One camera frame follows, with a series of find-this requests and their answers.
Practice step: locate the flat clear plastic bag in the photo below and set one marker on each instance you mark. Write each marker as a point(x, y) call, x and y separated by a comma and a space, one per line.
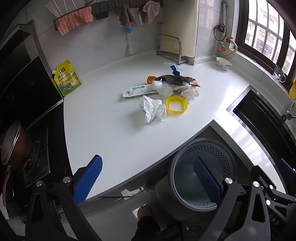
point(166, 67)

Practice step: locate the white patterned bowl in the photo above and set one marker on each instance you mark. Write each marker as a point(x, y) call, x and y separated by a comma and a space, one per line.
point(223, 64)

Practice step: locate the yellow green pouch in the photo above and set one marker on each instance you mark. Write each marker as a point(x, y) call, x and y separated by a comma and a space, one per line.
point(68, 81)

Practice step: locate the person's leg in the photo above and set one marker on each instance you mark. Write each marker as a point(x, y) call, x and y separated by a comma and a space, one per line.
point(148, 227)

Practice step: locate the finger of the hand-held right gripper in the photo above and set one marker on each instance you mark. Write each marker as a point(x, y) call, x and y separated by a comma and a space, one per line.
point(285, 170)
point(263, 176)

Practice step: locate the clear glass mug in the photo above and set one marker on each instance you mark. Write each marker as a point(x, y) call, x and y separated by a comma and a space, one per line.
point(278, 74)

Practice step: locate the pink rag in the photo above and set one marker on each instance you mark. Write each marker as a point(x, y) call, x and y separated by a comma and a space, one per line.
point(150, 9)

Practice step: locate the steel countertop rack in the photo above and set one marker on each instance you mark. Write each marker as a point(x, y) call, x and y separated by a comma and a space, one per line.
point(179, 51)

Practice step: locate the yellow bottle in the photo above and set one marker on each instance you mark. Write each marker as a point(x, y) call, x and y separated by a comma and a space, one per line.
point(293, 90)

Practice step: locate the dark framed window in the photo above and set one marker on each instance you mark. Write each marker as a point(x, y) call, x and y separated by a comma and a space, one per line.
point(263, 32)

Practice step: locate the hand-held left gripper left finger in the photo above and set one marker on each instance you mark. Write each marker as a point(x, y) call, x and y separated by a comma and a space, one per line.
point(89, 178)

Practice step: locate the brown frying pan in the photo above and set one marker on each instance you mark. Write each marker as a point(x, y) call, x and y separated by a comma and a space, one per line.
point(13, 148)

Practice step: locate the grey perforated waste bin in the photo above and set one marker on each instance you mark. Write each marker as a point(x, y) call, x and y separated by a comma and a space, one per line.
point(185, 176)

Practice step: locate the dark grey cloth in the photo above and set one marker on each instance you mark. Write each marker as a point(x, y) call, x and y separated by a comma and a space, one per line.
point(175, 80)

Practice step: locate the dark wall rail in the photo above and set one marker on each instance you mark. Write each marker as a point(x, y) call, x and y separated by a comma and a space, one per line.
point(102, 15)

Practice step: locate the white tissue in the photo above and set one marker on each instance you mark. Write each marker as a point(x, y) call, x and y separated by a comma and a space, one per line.
point(150, 109)

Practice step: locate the steel faucet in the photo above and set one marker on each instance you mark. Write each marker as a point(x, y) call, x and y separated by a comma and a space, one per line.
point(289, 113)

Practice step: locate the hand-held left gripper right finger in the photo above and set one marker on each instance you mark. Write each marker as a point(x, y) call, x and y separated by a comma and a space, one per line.
point(205, 176)

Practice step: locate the dark kitchen sink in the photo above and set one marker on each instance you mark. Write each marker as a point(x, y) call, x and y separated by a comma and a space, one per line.
point(259, 115)

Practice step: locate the orange capped gas fitting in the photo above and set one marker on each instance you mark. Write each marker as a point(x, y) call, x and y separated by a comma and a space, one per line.
point(222, 49)

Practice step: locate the brown rag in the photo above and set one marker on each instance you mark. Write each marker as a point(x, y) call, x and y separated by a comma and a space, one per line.
point(126, 16)

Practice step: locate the clear plastic bag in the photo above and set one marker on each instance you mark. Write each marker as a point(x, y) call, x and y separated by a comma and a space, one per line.
point(166, 67)
point(165, 90)

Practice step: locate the orange peel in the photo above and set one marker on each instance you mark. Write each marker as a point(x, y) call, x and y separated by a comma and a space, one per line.
point(151, 79)

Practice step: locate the long white green box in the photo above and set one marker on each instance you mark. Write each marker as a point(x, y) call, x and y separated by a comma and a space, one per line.
point(136, 90)

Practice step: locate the white bottle brush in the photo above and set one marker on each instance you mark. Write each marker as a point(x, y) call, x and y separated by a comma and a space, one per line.
point(129, 48)

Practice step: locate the black range hood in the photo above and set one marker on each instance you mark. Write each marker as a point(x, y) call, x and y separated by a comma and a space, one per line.
point(23, 78)

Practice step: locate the red snack wrapper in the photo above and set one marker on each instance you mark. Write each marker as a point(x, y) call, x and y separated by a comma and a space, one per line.
point(193, 82)

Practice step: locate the white wrapper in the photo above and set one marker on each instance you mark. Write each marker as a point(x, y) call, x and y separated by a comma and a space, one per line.
point(189, 93)

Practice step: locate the pink textured cloth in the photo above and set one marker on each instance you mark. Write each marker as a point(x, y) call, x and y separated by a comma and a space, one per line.
point(74, 19)

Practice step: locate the yellow plastic lid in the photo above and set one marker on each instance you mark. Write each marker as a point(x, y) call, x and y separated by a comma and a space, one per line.
point(170, 109)

